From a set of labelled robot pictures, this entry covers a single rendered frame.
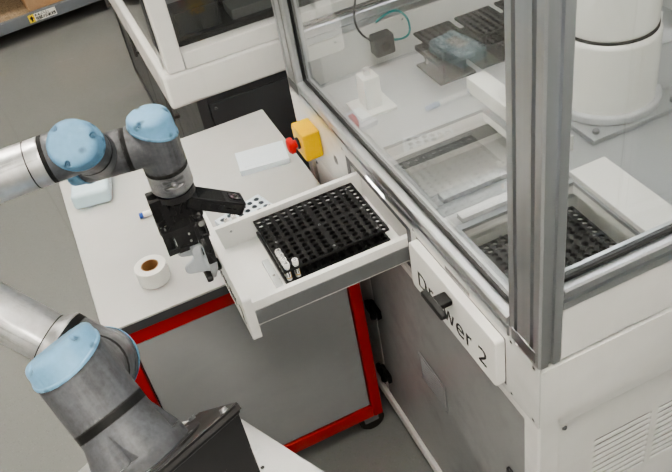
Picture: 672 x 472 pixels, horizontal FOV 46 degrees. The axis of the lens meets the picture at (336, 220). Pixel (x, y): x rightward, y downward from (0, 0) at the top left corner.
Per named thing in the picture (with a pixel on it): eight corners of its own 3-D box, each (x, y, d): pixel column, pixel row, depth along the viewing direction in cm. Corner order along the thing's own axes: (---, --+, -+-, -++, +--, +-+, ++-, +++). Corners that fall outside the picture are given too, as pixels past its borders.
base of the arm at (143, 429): (130, 490, 108) (85, 432, 107) (90, 509, 118) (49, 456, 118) (205, 421, 118) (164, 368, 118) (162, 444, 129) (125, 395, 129)
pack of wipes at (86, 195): (113, 201, 199) (107, 187, 196) (75, 211, 198) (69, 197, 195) (111, 168, 211) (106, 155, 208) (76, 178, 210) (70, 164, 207)
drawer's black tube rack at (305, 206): (290, 295, 153) (283, 271, 149) (259, 244, 166) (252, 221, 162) (392, 252, 158) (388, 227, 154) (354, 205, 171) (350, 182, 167)
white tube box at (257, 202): (238, 248, 178) (235, 236, 175) (218, 233, 183) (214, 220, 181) (282, 221, 183) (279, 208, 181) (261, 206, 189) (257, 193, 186)
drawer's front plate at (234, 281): (254, 341, 148) (241, 300, 141) (209, 253, 169) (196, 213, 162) (263, 338, 148) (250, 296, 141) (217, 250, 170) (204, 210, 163)
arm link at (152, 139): (118, 108, 132) (168, 95, 133) (138, 161, 139) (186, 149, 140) (119, 132, 126) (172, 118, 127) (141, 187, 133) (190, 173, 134)
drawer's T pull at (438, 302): (441, 322, 134) (441, 316, 133) (420, 295, 139) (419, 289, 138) (460, 314, 135) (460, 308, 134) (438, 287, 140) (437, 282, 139)
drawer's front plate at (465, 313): (496, 388, 132) (495, 343, 125) (413, 283, 153) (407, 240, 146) (505, 383, 132) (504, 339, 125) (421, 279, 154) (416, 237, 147)
